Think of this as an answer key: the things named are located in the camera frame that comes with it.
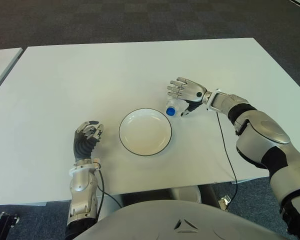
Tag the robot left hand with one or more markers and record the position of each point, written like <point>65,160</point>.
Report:
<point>83,147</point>

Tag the metal floor bracket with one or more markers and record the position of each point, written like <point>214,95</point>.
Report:
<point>225,202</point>

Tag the black stand with caster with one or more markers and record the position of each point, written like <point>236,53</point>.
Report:
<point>5,226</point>

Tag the clear water bottle blue cap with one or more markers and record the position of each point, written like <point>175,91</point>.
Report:
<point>170,111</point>

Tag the white plate black rim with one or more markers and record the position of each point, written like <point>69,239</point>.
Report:
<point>145,132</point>

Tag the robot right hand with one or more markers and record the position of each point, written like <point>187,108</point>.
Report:
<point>191,90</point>

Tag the dark metal table leg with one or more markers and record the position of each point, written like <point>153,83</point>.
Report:
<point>210,197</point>

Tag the grey robot torso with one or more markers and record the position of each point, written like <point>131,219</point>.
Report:
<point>165,222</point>

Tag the robot left arm silver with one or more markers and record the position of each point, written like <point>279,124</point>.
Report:
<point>81,180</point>

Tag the robot right arm silver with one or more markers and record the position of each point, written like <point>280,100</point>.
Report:
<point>260,140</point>

